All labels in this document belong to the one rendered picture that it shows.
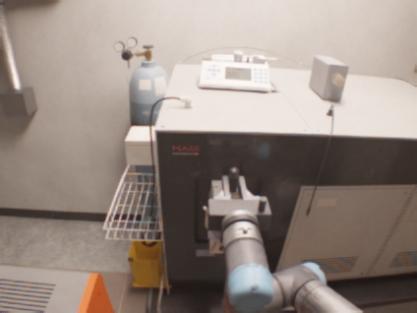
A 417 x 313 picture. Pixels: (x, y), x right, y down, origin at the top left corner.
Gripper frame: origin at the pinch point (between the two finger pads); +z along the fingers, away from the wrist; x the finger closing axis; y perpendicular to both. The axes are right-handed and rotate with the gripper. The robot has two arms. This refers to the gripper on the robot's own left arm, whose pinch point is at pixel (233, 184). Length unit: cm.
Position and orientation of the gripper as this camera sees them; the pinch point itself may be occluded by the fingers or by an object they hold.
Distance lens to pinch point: 70.0
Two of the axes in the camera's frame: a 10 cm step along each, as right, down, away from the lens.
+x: -10.0, -0.2, -0.5
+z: -0.3, -5.2, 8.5
